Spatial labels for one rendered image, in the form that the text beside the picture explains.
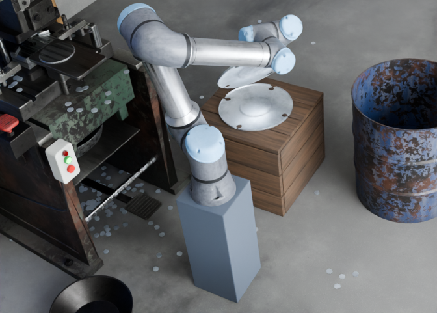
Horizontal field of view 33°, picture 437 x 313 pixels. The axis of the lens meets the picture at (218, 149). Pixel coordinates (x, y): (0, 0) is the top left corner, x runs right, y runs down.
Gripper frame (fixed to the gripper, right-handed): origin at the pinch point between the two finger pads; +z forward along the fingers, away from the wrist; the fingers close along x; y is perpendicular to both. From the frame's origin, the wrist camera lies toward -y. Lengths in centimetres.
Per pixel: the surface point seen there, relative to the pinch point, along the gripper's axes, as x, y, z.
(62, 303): 44, 95, 40
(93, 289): 45, 83, 41
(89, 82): -20, 53, 20
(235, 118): 14.8, 7.6, 26.0
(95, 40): -33, 44, 19
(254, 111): 16.1, 0.2, 23.8
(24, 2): -49, 65, -2
